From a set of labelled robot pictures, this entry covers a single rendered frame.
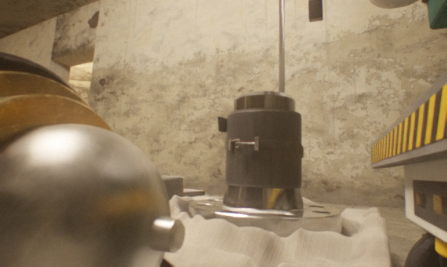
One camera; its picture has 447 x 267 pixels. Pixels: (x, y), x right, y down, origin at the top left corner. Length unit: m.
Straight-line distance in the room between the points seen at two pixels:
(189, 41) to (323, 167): 2.22
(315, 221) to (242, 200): 0.12
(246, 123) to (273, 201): 0.13
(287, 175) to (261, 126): 0.09
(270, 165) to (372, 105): 2.43
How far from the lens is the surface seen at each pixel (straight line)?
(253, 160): 0.46
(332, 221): 0.46
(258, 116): 0.47
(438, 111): 0.23
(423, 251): 0.57
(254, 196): 0.46
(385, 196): 2.79
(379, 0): 0.91
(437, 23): 0.72
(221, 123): 0.53
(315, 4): 0.62
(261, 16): 3.42
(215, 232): 0.35
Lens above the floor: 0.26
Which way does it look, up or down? 8 degrees up
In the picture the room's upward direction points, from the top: 2 degrees clockwise
